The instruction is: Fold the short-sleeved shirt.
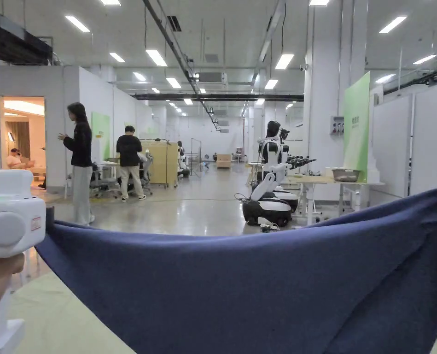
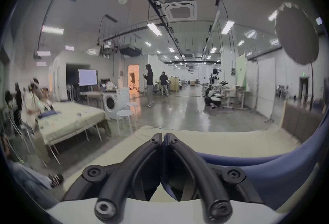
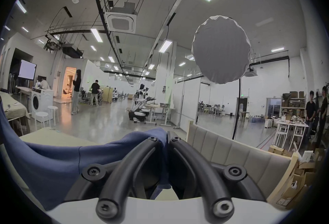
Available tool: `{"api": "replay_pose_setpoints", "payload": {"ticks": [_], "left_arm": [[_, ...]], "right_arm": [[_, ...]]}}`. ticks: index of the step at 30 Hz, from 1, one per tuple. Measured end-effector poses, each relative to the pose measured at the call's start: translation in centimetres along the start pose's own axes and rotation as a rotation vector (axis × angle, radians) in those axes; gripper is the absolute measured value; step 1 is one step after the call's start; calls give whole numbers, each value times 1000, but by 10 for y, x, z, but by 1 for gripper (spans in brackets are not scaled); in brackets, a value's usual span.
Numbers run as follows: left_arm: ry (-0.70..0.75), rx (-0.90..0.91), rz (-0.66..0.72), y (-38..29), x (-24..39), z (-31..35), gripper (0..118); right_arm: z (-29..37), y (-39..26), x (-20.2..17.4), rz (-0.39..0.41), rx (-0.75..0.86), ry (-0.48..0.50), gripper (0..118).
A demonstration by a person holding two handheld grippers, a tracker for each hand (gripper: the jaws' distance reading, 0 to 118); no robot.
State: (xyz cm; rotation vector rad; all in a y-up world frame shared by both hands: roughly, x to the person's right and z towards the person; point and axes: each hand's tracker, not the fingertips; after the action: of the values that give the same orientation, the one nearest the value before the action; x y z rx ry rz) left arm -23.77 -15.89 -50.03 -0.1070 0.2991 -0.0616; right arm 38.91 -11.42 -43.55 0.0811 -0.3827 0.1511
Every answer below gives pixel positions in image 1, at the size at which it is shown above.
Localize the grey electrical wall box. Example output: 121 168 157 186
330 116 346 136

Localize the dark blue shirt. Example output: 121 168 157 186
35 179 437 354

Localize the wooden table with metal basin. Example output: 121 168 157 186
286 167 387 225

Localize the white and black humanoid robot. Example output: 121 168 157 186
242 120 318 227

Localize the green display banner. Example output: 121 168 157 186
343 71 372 174

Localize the bed with pale green sheet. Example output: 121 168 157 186
4 272 437 354

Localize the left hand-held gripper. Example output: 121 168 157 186
0 170 56 354

